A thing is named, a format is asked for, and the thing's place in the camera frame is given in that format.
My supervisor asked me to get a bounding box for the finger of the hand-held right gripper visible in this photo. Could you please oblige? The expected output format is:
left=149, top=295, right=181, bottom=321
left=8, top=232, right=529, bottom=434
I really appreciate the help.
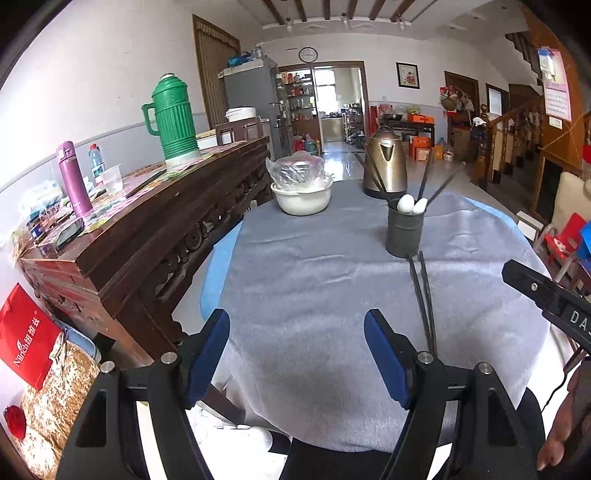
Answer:
left=502, top=259, right=566, bottom=319

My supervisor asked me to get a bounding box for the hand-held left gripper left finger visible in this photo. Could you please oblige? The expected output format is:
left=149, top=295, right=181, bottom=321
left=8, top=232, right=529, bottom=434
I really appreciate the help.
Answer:
left=55, top=308, right=230, bottom=480

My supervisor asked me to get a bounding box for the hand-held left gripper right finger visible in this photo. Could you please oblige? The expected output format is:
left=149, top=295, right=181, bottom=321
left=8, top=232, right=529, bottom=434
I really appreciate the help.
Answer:
left=364, top=308, right=542, bottom=480

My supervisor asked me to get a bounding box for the dark wooden chopstick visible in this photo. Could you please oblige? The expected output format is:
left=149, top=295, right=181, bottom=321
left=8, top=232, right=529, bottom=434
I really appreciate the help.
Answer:
left=417, top=150, right=435, bottom=200
left=419, top=250, right=437, bottom=354
left=408, top=256, right=437, bottom=355
left=426, top=161, right=467, bottom=205
left=363, top=144, right=389, bottom=195

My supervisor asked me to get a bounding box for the grey perforated metal utensil holder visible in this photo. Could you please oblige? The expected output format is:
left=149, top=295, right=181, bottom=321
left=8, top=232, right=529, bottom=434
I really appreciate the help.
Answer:
left=386, top=198, right=426, bottom=258

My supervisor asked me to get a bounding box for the person's right hand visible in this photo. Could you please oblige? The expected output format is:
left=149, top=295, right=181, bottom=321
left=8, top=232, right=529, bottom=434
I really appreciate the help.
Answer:
left=537, top=355, right=591, bottom=472

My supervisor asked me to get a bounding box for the small white stool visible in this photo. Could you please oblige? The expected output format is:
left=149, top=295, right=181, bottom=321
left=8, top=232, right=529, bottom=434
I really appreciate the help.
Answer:
left=515, top=210, right=548, bottom=241

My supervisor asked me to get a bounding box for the red plastic chair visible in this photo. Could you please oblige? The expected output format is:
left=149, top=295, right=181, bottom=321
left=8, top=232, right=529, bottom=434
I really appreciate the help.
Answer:
left=542, top=212, right=591, bottom=282

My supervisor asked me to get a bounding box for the cream upholstered chair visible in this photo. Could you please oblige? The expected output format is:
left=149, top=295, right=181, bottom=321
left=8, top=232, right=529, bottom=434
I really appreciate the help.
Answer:
left=551, top=172, right=591, bottom=227

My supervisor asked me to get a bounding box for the grey tablecloth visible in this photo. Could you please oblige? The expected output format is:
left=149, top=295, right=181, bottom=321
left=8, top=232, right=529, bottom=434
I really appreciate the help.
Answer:
left=215, top=179, right=555, bottom=453

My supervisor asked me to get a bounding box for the wooden staircase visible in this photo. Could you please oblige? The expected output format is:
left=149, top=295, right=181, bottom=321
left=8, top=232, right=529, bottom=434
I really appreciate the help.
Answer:
left=475, top=28, right=591, bottom=222

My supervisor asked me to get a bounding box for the carved dark wooden sideboard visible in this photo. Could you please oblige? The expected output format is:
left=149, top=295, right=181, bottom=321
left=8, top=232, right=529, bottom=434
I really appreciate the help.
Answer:
left=18, top=136, right=273, bottom=370

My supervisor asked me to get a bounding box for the golden steel electric kettle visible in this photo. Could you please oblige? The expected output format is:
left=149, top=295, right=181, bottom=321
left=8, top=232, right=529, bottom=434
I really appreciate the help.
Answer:
left=362, top=126, right=408, bottom=200

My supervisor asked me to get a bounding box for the red paper bag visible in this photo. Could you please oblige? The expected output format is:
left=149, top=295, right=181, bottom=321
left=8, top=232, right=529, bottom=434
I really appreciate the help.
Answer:
left=0, top=282, right=65, bottom=388

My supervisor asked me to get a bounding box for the white plastic basin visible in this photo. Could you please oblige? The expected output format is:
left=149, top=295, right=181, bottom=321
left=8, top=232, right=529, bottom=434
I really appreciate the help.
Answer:
left=270, top=178, right=334, bottom=216

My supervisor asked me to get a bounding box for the dark phone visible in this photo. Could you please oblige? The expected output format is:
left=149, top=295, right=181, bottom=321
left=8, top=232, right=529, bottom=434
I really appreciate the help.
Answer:
left=54, top=218, right=86, bottom=247

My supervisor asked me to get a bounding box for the dark wooden side table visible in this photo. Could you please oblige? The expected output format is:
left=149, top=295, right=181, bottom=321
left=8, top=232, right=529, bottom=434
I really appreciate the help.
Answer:
left=390, top=119, right=437, bottom=148

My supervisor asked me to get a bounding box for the brown interior door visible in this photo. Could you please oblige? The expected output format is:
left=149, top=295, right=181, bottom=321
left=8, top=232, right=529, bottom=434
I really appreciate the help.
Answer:
left=444, top=71, right=481, bottom=121

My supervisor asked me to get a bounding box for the small red object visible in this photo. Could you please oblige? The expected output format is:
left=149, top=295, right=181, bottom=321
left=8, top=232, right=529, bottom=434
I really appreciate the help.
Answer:
left=4, top=405, right=27, bottom=437

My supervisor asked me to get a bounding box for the clear plastic bag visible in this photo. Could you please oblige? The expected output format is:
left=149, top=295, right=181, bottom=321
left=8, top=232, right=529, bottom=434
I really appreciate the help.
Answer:
left=265, top=155, right=332, bottom=192

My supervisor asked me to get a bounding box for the purple insulated bottle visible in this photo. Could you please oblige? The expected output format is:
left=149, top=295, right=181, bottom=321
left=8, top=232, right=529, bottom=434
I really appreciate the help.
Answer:
left=56, top=141, right=93, bottom=217

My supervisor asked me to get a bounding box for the plastic packets pile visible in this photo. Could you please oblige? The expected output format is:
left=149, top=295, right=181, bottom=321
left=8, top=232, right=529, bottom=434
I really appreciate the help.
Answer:
left=18, top=180, right=70, bottom=241

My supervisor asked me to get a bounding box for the red-capped water bottle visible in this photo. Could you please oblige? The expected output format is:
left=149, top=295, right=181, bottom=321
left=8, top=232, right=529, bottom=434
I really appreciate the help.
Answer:
left=88, top=144, right=107, bottom=185

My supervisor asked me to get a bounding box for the wooden chair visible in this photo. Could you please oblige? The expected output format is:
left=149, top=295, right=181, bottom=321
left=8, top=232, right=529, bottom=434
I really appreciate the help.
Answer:
left=215, top=117, right=264, bottom=144

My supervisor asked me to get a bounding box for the green thermos flask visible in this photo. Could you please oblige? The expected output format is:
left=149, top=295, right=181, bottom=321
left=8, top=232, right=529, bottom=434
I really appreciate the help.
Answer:
left=141, top=74, right=201, bottom=169

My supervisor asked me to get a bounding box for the grey refrigerator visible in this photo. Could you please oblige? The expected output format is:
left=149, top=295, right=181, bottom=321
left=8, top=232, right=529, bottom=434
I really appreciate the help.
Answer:
left=218, top=59, right=289, bottom=160

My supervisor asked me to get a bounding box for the glass shelf cabinet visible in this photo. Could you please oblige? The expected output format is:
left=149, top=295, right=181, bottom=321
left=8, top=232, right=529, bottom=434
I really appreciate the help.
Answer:
left=277, top=69, right=319, bottom=123

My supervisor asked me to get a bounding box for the brown wooden door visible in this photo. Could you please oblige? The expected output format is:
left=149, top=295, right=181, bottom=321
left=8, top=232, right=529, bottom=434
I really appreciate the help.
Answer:
left=192, top=15, right=242, bottom=132

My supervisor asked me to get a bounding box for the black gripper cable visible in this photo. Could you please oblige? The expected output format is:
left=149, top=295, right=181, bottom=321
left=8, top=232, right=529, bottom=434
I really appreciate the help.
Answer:
left=540, top=348, right=589, bottom=414

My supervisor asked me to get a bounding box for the wall calendar poster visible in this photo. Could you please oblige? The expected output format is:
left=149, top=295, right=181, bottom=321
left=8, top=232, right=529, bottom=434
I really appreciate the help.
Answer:
left=536, top=46, right=573, bottom=123

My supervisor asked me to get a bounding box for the framed wall picture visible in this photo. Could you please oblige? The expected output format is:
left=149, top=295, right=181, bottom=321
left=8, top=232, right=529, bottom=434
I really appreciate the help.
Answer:
left=396, top=62, right=420, bottom=89

